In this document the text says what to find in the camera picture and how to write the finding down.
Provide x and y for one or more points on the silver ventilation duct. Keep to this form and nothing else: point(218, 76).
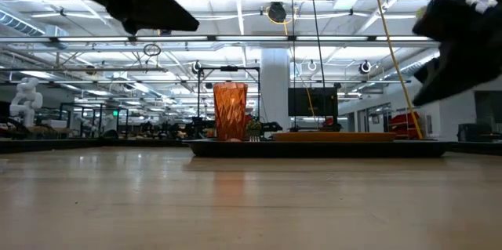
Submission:
point(408, 69)

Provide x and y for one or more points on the orange round plate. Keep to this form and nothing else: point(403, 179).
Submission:
point(333, 137)

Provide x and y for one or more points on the black monitor on stand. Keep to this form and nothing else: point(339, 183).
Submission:
point(302, 101)

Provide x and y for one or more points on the red storage bin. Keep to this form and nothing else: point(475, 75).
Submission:
point(404, 121)

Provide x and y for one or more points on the orange faceted plastic cup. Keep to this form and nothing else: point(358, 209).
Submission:
point(230, 111)

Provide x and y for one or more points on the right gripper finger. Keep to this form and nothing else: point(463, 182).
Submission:
point(455, 92)
point(463, 82)

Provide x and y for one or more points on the black rectangular tray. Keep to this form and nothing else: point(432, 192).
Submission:
point(313, 149)

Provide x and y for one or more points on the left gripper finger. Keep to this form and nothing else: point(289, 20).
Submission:
point(164, 23)
point(164, 3)

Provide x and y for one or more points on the small green plant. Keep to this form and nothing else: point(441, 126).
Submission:
point(253, 126)

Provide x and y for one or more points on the black aluminium table frame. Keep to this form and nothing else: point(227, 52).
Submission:
point(59, 146)

